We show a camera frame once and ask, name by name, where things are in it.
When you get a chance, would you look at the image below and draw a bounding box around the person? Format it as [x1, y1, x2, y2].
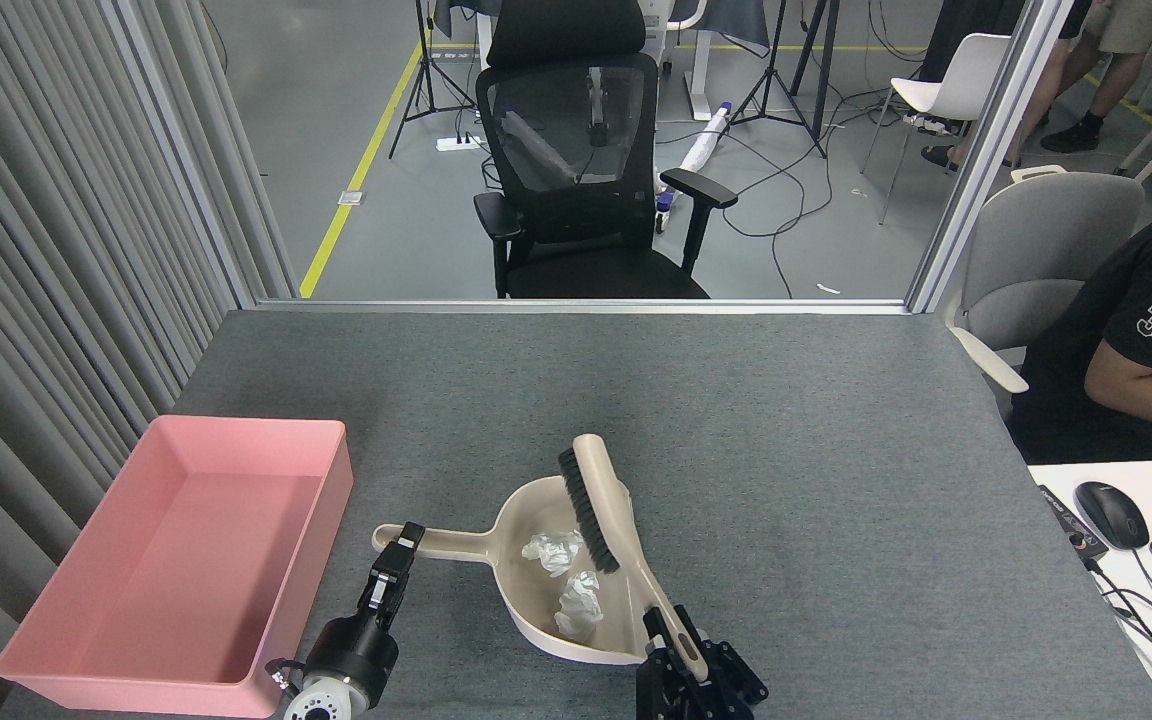
[1011, 195, 1152, 463]
[921, 0, 1029, 171]
[1041, 0, 1152, 154]

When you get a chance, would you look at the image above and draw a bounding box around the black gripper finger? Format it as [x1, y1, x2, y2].
[681, 618, 769, 720]
[636, 605, 702, 720]

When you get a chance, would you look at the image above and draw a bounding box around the black stand pole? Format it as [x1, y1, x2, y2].
[791, 0, 842, 141]

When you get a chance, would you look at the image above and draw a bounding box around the black floor cable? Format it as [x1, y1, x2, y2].
[716, 60, 837, 299]

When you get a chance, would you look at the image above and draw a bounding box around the black desk cable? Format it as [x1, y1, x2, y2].
[1084, 555, 1152, 663]

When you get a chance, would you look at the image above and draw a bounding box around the black computer mouse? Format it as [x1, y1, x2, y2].
[1074, 481, 1151, 551]

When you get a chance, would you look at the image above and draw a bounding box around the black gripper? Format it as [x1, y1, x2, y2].
[304, 521, 426, 701]

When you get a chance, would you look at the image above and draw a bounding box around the white stand on wheels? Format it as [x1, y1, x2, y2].
[641, 0, 719, 123]

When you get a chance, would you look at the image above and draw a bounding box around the beige brush with black bristles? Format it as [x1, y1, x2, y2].
[557, 433, 709, 683]

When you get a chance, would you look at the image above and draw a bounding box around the dark grey cloth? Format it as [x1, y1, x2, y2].
[433, 0, 499, 41]
[671, 0, 772, 56]

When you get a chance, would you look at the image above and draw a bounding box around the pink plastic bin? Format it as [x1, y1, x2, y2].
[0, 415, 355, 719]

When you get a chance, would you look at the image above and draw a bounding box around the black mesh office chair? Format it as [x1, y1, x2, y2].
[473, 0, 739, 300]

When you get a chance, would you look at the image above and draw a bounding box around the white roll with blue ends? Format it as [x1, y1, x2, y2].
[658, 100, 734, 206]

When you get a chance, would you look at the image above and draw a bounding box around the grey chair with white arms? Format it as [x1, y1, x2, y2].
[948, 165, 1145, 396]

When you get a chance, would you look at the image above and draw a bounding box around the black tripod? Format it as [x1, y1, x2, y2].
[389, 0, 478, 160]
[731, 0, 828, 159]

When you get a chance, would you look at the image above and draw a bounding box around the beige plastic dustpan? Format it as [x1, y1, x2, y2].
[372, 475, 659, 666]

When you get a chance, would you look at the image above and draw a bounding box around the white plastic chair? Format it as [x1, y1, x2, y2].
[860, 33, 1013, 226]

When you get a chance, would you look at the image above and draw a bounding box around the small black device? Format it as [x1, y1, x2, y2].
[1036, 485, 1109, 561]

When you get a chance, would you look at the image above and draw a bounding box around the white paper ball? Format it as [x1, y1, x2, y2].
[554, 570, 604, 643]
[521, 530, 585, 579]

